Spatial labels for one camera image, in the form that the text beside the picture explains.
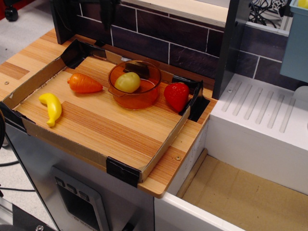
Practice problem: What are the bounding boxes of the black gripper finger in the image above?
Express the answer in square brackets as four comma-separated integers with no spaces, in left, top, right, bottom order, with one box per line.
[100,0,120,30]

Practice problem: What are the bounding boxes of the yellow-green toy potato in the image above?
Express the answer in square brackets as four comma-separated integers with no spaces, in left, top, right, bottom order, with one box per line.
[115,72,141,93]

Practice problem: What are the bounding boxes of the transparent orange toy pot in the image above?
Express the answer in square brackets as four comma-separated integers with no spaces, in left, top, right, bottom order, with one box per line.
[108,60,162,110]

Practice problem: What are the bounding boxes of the orange toy carrot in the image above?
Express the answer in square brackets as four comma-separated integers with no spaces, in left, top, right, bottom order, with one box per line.
[67,73,103,93]

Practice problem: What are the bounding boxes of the yellow toy banana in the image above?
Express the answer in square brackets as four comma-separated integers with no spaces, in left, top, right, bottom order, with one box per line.
[38,93,62,127]

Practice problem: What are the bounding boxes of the red toy strawberry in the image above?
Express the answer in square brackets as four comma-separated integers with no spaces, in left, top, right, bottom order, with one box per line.
[164,82,190,112]

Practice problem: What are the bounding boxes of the silver toy oven front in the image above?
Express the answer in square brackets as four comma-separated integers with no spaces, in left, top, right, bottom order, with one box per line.
[6,125,155,231]

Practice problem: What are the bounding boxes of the light blue bin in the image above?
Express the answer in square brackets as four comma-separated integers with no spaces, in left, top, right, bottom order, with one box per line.
[280,0,308,82]

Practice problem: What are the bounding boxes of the white toy sink unit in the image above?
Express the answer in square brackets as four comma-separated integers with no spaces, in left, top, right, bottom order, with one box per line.
[154,75,308,231]

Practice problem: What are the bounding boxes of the black cable bundle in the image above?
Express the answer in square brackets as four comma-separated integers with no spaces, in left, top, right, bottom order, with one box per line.
[247,0,293,26]

